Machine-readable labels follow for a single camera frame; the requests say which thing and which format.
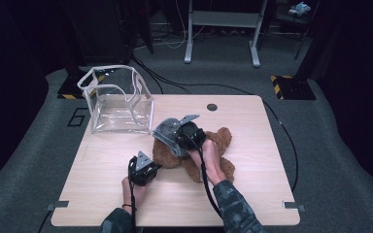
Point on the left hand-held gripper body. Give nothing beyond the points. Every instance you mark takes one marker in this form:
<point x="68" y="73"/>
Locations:
<point x="141" y="173"/>

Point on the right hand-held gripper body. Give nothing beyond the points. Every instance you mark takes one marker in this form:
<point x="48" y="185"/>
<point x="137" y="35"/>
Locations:
<point x="191" y="136"/>

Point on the brown teddy bear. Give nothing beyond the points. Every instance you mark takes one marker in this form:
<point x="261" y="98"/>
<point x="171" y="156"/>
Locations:
<point x="166" y="158"/>

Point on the grey towel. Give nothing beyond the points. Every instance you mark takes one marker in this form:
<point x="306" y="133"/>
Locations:
<point x="166" y="134"/>

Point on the clear plastic bag white trim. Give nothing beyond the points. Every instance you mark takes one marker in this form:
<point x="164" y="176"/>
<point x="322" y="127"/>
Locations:
<point x="123" y="116"/>

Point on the person's left hand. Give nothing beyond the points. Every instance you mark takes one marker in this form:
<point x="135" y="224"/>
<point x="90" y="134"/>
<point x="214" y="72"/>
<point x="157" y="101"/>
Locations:
<point x="136" y="194"/>

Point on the person's right hand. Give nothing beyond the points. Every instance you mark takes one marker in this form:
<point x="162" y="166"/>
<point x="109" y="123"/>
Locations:
<point x="213" y="161"/>

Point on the black wristband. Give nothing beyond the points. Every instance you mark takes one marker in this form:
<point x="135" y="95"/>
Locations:
<point x="127" y="205"/>

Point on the black base yellow striped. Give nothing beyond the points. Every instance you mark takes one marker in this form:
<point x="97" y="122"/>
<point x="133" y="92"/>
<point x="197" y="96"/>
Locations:
<point x="296" y="89"/>
<point x="74" y="89"/>

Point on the white metal stand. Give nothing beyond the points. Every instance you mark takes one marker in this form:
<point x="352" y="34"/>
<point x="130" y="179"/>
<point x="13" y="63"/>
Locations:
<point x="223" y="18"/>

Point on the black cabinet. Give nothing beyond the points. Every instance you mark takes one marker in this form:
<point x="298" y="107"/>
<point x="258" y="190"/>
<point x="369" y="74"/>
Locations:
<point x="103" y="32"/>

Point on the dark shelf cart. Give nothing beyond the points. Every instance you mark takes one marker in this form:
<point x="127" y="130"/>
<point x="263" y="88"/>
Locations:
<point x="285" y="19"/>

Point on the dark curtain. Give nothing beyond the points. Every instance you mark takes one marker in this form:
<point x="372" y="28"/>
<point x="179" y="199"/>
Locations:
<point x="362" y="97"/>
<point x="9" y="81"/>

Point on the blue and white packet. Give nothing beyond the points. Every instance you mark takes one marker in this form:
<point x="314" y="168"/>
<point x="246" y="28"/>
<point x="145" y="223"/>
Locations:
<point x="299" y="9"/>

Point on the grey metal table bracket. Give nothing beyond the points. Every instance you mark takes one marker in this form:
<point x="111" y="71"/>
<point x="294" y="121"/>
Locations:
<point x="293" y="205"/>
<point x="58" y="204"/>

